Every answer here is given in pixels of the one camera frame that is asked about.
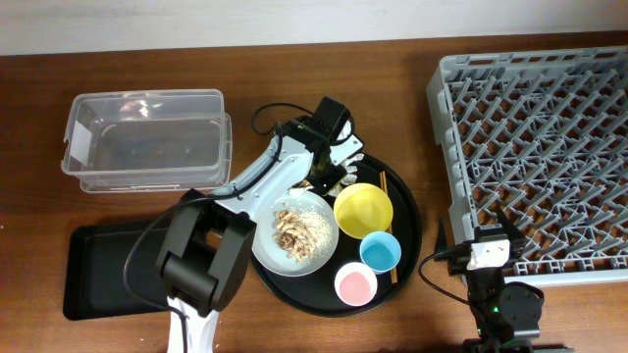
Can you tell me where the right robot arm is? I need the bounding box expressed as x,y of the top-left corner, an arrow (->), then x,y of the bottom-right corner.
434,210 -> 570,353

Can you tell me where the pink cup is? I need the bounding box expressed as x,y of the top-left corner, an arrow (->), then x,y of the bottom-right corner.
334,262 -> 378,307

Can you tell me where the clear plastic bin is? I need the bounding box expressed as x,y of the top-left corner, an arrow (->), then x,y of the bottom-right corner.
61,89 -> 233,193

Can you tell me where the round black serving tray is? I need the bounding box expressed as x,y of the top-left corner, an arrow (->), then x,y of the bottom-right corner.
251,155 -> 423,318

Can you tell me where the light blue cup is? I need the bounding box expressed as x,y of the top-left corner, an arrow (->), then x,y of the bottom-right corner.
359,231 -> 401,275

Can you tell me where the grey dishwasher rack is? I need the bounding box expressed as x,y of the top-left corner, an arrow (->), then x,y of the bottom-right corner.
427,46 -> 627,286

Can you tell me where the white napkin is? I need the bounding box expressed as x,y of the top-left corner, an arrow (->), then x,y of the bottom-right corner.
288,152 -> 366,199

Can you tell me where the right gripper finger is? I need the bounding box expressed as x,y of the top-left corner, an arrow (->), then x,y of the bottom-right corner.
496,209 -> 525,243
434,216 -> 447,253

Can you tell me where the grey plate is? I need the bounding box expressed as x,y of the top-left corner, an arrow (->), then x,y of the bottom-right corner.
253,191 -> 339,277

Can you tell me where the black rectangular tray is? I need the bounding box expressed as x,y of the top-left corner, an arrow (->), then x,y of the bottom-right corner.
63,220 -> 170,321

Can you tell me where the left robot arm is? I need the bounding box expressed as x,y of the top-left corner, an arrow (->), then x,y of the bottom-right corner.
156,97 -> 363,352

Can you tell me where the wooden chopstick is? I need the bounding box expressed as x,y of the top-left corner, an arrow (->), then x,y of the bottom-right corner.
380,171 -> 398,284

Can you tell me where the yellow bowl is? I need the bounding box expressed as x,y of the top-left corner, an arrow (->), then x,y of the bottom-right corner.
333,183 -> 393,239

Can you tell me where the food scraps and rice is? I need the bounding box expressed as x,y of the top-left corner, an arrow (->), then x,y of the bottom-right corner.
273,210 -> 334,264

